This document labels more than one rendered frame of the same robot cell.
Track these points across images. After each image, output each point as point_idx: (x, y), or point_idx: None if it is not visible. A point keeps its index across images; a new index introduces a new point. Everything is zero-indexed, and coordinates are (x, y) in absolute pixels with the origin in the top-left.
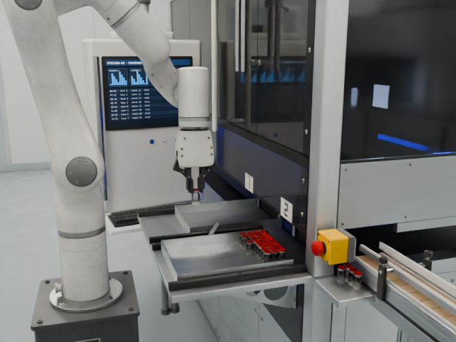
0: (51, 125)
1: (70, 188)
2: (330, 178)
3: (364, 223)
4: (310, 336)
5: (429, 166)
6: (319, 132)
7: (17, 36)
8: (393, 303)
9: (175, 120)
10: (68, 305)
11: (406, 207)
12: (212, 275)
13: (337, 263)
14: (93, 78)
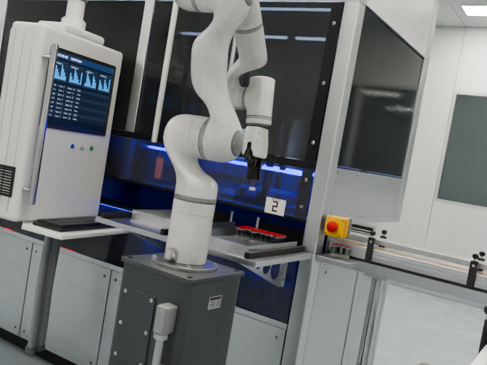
0: (219, 101)
1: (225, 156)
2: (333, 177)
3: (337, 214)
4: (305, 303)
5: (362, 178)
6: (333, 143)
7: (226, 21)
8: (380, 262)
9: (93, 127)
10: (192, 267)
11: (351, 206)
12: (263, 249)
13: (343, 237)
14: (40, 66)
